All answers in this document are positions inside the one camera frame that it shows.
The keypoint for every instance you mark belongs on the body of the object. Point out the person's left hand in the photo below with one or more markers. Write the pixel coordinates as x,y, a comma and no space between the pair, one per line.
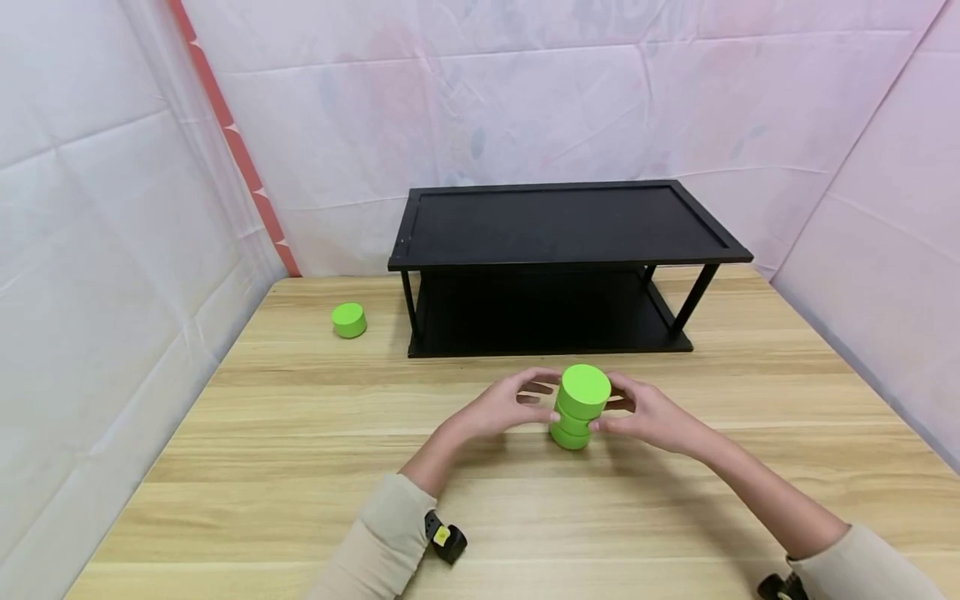
495,410

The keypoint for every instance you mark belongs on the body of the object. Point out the person's right hand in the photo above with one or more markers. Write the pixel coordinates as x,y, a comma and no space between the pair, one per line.
656,417

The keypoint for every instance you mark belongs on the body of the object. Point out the person's left index finger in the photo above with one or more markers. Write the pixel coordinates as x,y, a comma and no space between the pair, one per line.
538,377

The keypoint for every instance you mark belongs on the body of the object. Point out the person's right thumb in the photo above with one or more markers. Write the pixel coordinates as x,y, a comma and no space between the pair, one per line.
606,425

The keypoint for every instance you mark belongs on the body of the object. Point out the person's right fingers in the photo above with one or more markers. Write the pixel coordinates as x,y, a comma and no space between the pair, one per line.
626,392

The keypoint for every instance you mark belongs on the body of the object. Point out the person's left thumb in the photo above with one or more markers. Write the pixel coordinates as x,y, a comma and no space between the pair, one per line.
541,403

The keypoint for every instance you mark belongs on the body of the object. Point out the green cylinder block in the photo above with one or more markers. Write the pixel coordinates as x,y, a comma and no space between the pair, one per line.
585,390
569,439
574,422
349,320

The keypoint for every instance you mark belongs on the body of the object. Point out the person's right forearm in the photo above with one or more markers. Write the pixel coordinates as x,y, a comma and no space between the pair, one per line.
780,508

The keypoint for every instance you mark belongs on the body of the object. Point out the person's left forearm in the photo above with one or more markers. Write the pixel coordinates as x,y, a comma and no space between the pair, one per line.
405,517

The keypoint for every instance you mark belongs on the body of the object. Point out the black two-tier shelf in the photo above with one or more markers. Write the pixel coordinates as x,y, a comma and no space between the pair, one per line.
555,225

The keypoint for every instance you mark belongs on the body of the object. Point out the black wrist band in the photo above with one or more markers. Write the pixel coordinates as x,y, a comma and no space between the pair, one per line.
446,537
782,587

